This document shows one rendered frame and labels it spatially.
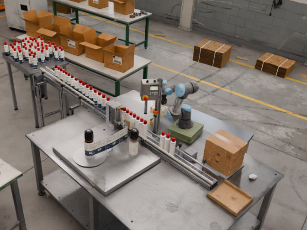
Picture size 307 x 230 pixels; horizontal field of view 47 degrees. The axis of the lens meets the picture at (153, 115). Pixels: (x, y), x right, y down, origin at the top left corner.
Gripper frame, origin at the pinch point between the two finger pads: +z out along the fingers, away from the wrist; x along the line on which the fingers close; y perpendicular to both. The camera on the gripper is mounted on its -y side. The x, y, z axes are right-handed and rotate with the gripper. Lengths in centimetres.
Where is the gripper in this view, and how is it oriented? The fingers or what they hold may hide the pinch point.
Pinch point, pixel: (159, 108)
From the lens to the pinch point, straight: 395.9
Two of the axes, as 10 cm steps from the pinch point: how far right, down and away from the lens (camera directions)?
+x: 5.7, -4.1, 7.1
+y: 8.2, 3.7, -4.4
